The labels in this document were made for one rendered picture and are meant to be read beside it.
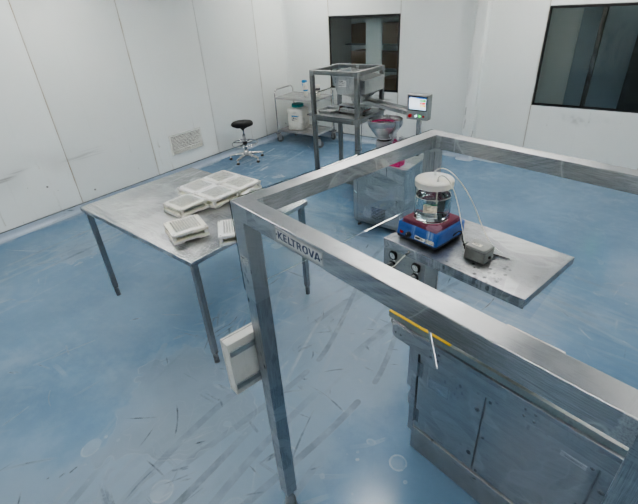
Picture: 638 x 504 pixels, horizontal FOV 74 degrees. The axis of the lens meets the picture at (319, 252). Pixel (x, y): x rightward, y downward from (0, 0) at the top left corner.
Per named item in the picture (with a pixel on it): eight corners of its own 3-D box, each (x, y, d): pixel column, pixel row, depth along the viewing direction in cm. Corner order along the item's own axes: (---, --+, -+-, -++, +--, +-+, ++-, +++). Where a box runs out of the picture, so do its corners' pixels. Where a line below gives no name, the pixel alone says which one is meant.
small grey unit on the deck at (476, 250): (456, 254, 166) (458, 241, 163) (466, 248, 170) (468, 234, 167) (485, 266, 158) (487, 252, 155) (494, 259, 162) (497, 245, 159)
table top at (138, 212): (80, 211, 347) (79, 207, 345) (192, 170, 418) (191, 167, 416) (191, 267, 262) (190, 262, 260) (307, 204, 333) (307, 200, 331)
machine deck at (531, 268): (383, 245, 184) (383, 237, 182) (436, 217, 204) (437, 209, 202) (523, 309, 142) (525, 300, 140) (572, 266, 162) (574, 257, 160)
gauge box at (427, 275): (382, 281, 193) (383, 243, 183) (397, 272, 199) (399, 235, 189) (421, 302, 178) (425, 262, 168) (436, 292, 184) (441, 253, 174)
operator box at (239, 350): (230, 387, 170) (219, 339, 157) (265, 366, 180) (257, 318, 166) (238, 396, 166) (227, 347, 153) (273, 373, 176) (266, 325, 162)
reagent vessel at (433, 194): (404, 217, 177) (407, 174, 167) (427, 205, 185) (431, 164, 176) (435, 228, 167) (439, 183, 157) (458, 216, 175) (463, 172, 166)
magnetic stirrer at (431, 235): (393, 237, 181) (394, 218, 177) (424, 220, 193) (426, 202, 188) (432, 254, 168) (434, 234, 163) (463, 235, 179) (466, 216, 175)
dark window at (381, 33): (331, 87, 754) (328, 16, 698) (331, 87, 755) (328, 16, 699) (397, 92, 683) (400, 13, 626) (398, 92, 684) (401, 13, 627)
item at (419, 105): (403, 156, 449) (406, 94, 417) (407, 153, 456) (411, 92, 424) (423, 159, 436) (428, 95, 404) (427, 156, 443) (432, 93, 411)
